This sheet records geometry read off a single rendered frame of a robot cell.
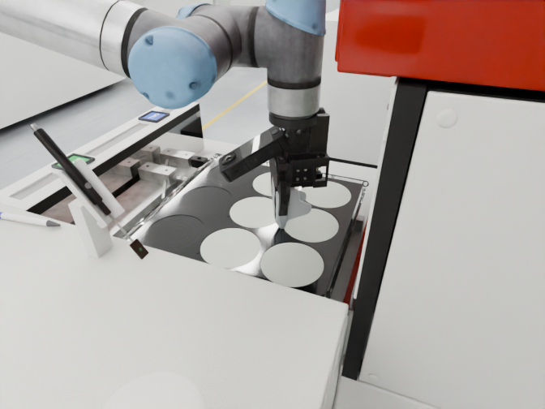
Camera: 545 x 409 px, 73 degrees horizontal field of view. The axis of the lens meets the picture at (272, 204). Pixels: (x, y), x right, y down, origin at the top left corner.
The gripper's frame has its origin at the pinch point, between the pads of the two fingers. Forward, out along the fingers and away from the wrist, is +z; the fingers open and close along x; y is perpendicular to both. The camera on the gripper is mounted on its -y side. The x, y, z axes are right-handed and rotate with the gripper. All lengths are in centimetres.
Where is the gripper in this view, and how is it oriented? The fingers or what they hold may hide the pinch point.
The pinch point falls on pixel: (277, 221)
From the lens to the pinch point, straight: 64.5
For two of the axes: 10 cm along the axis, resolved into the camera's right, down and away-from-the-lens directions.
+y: 9.8, -1.0, 1.5
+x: -1.8, -5.6, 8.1
